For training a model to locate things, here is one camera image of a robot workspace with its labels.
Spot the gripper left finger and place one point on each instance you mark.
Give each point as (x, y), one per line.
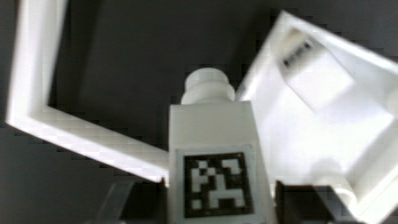
(112, 206)

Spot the white U-shaped fence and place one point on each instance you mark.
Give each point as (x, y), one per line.
(37, 119)

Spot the white square tabletop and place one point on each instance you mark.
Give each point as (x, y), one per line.
(321, 87)

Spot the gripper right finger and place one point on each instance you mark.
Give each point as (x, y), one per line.
(341, 216)

